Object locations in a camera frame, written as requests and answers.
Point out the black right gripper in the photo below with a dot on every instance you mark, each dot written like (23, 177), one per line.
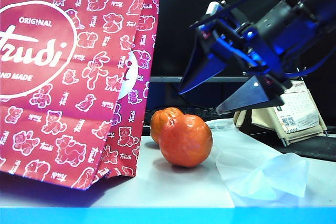
(244, 43)

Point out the white calendar card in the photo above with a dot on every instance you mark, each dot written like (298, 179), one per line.
(299, 113)

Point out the red Trudi paper bag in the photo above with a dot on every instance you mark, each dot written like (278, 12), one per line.
(52, 77)

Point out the glossy orange fruit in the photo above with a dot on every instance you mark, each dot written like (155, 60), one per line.
(185, 142)
(160, 124)

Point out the black mechanical keyboard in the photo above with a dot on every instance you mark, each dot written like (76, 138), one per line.
(210, 112)

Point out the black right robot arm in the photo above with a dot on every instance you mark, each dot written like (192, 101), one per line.
(302, 11)

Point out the black AOC monitor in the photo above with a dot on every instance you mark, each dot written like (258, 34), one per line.
(178, 11)

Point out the white plastic bag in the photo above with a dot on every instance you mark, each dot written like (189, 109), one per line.
(252, 171)

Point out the beige tent-shaped calendar stand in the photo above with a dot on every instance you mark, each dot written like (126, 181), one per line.
(258, 119)

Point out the black HSD monitor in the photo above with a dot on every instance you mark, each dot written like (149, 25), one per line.
(325, 93)

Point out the black mouse pad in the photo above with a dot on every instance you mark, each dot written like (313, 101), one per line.
(309, 146)

